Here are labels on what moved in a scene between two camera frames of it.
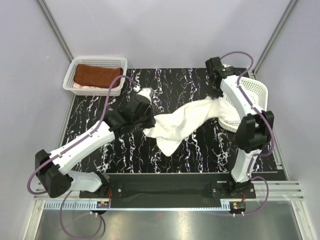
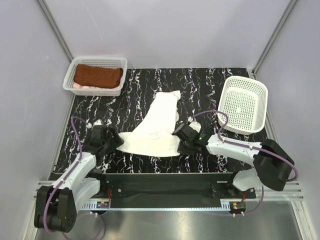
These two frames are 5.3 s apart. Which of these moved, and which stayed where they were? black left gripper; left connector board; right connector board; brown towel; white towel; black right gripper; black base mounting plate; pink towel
Moved: black right gripper; white towel; black left gripper
Stayed: left connector board; pink towel; brown towel; right connector board; black base mounting plate
